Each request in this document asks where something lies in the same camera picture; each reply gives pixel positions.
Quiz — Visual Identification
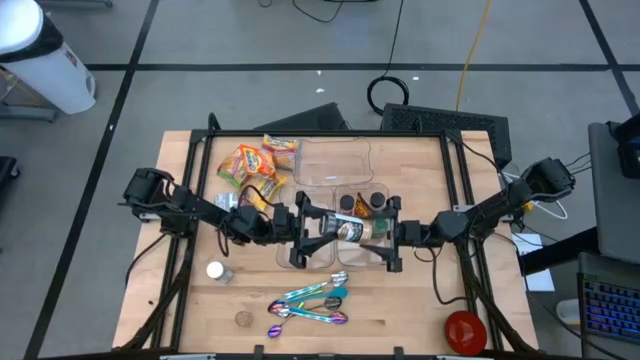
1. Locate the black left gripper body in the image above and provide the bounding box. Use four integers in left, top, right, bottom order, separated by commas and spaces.
273, 191, 309, 270

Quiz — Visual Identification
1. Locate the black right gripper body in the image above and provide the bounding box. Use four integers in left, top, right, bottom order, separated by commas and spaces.
388, 195, 426, 274

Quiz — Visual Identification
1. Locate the large tan-lid spice jar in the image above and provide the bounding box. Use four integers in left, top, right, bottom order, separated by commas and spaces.
318, 211, 389, 245

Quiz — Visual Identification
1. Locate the silver spoon iridescent handle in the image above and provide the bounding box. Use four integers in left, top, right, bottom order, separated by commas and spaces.
283, 270, 350, 301

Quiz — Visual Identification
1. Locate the dark grey metal spoon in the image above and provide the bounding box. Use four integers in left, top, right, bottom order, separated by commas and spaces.
292, 296, 344, 321

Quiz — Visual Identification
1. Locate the purple spoon teal handle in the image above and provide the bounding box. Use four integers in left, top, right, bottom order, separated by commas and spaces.
278, 307, 350, 326

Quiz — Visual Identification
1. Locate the silver-red noodle packet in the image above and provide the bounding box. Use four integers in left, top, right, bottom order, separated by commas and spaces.
214, 192, 240, 211

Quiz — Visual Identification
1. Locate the white-lid spice jar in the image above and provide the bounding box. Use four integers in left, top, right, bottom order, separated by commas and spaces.
206, 260, 235, 285

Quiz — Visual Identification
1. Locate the orange-brown seasoning packet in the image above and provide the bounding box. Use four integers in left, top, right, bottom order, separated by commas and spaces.
353, 193, 372, 220

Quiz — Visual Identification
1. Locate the small clear plastic bin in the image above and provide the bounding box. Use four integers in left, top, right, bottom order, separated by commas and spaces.
275, 185, 337, 270
333, 182, 396, 269

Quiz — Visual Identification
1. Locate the yellow instant noodle packet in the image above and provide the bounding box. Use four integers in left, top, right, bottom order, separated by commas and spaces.
244, 173, 289, 211

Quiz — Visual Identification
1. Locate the large clear plastic bin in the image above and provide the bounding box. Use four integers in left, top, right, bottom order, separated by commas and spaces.
293, 135, 375, 187

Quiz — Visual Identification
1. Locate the yellow-red noodle packet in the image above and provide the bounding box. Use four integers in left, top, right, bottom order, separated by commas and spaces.
262, 133, 301, 170

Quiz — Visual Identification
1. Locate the yellow-green noodle packet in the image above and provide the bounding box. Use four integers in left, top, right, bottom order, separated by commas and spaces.
216, 149, 251, 190

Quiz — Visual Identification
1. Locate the black flat panel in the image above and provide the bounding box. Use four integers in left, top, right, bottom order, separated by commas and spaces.
252, 102, 351, 132

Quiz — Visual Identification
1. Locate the red round bowl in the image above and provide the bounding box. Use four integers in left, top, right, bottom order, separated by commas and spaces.
444, 310, 489, 357

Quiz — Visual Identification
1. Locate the white paper sheet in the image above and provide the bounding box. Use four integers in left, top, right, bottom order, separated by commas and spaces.
510, 232, 556, 293

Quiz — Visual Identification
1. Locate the black metal bar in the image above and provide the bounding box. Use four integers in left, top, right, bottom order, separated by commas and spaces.
518, 226, 601, 276

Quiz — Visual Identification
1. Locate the white computer mouse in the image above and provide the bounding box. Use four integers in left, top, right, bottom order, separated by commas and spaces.
555, 298, 581, 326

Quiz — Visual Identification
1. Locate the grey desk top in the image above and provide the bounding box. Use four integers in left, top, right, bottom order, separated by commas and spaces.
587, 121, 640, 265

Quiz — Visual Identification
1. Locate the laptop blue backlit keyboard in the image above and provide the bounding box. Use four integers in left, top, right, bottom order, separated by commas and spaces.
576, 251, 640, 346

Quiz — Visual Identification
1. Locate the black device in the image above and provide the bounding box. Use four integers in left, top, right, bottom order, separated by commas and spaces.
606, 112, 640, 180

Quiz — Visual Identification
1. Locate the grey metal stand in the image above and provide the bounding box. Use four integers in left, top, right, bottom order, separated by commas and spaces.
0, 67, 59, 124

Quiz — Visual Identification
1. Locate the white trash can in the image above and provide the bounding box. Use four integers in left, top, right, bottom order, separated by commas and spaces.
0, 0, 97, 115

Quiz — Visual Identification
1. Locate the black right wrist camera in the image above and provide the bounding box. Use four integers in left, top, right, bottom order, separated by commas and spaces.
402, 220, 422, 245

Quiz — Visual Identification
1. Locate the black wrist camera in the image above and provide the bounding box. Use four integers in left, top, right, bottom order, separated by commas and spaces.
272, 204, 292, 231
402, 220, 422, 245

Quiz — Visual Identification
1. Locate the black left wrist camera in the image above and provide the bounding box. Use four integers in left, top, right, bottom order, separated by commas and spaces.
272, 204, 292, 231

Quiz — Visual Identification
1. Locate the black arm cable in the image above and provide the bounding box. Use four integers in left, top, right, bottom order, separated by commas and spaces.
413, 244, 471, 306
124, 232, 169, 287

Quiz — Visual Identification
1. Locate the black aluminium frame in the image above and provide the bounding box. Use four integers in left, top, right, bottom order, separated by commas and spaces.
119, 112, 540, 360

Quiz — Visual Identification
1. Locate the black coiled cable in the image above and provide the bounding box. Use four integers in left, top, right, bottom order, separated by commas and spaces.
366, 0, 411, 116

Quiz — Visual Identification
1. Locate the white cable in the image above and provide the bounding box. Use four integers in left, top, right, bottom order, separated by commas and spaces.
499, 169, 570, 221

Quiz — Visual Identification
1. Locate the yellow cable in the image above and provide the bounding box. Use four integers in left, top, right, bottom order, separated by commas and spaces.
454, 0, 495, 112

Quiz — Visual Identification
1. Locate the black floor cable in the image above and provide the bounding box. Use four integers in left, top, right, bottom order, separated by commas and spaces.
257, 0, 381, 25

